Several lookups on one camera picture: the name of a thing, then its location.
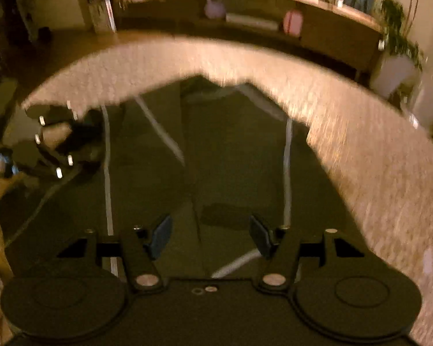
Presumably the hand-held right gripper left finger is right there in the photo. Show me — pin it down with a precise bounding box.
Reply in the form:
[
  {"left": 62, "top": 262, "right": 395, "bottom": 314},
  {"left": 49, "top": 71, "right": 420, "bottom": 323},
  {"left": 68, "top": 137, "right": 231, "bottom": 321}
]
[{"left": 56, "top": 214, "right": 172, "bottom": 293}]

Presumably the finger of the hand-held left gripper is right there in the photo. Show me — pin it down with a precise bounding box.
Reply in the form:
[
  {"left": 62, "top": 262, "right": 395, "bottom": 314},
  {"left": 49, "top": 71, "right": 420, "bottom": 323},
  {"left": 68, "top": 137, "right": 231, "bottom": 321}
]
[
  {"left": 14, "top": 140, "right": 102, "bottom": 181},
  {"left": 23, "top": 103, "right": 105, "bottom": 135}
]

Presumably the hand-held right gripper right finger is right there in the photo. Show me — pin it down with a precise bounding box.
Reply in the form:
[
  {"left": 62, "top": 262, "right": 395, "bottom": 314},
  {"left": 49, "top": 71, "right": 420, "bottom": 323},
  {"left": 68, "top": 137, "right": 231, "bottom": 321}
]
[{"left": 250, "top": 215, "right": 367, "bottom": 293}]

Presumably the black garment with grey seams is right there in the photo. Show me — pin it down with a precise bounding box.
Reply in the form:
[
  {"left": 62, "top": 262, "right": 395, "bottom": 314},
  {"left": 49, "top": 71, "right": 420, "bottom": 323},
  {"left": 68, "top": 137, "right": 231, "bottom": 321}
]
[{"left": 0, "top": 74, "right": 373, "bottom": 282}]

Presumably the printed cardboard box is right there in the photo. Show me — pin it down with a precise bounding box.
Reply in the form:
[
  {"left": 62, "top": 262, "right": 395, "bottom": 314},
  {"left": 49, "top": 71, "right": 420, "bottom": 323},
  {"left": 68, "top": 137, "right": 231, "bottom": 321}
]
[{"left": 88, "top": 0, "right": 117, "bottom": 34}]

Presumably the lace tablecloth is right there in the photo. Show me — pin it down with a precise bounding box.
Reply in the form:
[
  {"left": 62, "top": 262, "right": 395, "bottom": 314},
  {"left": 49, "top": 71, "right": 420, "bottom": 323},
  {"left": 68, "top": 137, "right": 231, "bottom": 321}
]
[{"left": 22, "top": 36, "right": 433, "bottom": 346}]

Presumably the low wooden cabinet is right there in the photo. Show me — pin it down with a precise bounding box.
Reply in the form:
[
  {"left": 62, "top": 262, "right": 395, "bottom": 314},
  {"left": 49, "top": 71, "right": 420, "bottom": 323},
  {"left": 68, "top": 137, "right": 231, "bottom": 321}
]
[{"left": 112, "top": 0, "right": 385, "bottom": 77}]

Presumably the white book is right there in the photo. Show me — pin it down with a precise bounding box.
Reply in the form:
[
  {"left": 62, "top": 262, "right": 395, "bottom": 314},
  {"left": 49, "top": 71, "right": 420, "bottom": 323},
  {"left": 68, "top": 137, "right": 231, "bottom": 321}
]
[{"left": 225, "top": 12, "right": 279, "bottom": 31}]

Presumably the plant in white pot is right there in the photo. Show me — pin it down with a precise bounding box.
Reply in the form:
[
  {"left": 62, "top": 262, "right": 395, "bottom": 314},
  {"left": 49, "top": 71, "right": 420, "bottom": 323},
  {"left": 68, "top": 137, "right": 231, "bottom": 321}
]
[{"left": 369, "top": 0, "right": 425, "bottom": 99}]

